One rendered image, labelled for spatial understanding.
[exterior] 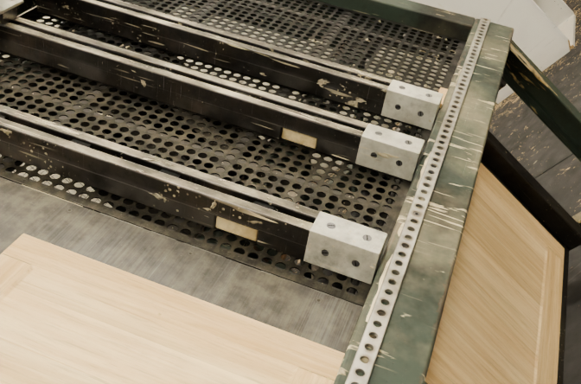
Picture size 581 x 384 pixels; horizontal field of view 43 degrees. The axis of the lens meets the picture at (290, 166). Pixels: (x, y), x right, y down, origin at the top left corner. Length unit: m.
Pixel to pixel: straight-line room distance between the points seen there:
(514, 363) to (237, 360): 0.87
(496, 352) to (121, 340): 0.94
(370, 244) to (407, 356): 0.22
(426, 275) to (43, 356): 0.61
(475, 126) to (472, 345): 0.49
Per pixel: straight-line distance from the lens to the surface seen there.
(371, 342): 1.11
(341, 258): 1.26
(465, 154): 1.60
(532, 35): 4.68
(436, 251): 1.31
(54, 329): 1.14
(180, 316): 1.15
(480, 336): 1.74
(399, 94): 1.73
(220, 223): 1.32
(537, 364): 1.88
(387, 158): 1.54
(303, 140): 1.58
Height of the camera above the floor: 1.29
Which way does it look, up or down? 8 degrees down
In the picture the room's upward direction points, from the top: 46 degrees counter-clockwise
